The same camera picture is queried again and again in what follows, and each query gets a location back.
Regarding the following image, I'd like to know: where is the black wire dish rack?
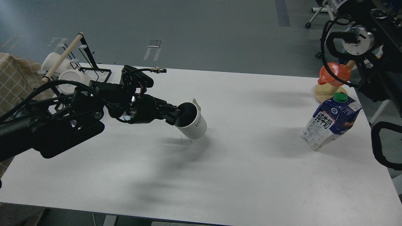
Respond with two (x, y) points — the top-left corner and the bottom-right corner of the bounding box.
(41, 31), (112, 126)

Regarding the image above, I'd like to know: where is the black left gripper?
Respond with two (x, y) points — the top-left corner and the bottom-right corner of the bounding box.
(126, 94), (180, 126)

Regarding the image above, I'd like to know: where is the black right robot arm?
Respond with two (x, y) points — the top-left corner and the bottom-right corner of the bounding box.
(320, 0), (402, 115)

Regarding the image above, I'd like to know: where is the checkered beige cloth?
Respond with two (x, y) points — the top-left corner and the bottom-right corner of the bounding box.
(0, 52), (47, 176)

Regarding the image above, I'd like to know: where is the blue white milk carton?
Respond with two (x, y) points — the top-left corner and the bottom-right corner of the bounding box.
(300, 92), (363, 151)

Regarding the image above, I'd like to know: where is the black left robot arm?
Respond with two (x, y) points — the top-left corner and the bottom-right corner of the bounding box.
(0, 65), (184, 161)

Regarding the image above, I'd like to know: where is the orange plastic cup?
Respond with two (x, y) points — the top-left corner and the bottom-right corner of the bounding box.
(318, 62), (351, 86)

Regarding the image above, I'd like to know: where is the grey office chair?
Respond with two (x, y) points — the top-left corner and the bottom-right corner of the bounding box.
(305, 0), (335, 29)

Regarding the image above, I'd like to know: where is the white ribbed ceramic mug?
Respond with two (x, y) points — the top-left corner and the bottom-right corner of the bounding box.
(174, 98), (207, 140)

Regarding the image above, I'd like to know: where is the wooden cup tree stand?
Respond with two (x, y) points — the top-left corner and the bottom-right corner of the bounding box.
(314, 63), (355, 103)

